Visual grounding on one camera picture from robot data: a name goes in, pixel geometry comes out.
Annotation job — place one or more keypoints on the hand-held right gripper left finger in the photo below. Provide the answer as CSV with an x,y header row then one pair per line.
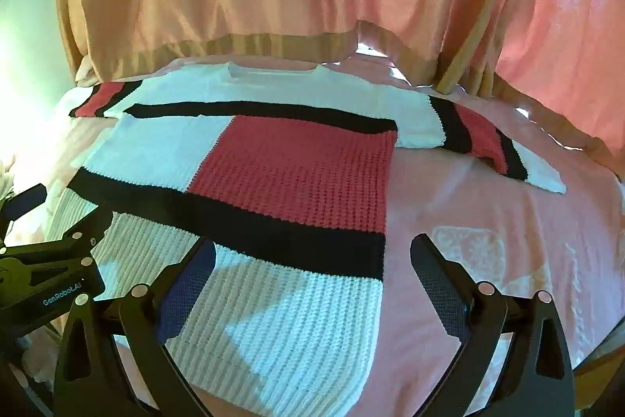
x,y
188,287

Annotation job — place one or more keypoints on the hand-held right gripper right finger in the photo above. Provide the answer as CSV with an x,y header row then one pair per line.
x,y
439,282

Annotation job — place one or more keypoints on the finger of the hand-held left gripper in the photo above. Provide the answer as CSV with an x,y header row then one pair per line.
x,y
27,200
93,224

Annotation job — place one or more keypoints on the white red black knit sweater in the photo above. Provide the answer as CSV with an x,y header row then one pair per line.
x,y
293,168

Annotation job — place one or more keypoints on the pink bedspread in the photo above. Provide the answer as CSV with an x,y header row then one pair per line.
x,y
488,212

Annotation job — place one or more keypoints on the pink curtain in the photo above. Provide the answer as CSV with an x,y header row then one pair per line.
x,y
561,31

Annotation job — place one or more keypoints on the wooden bed frame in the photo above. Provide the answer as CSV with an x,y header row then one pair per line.
x,y
603,365

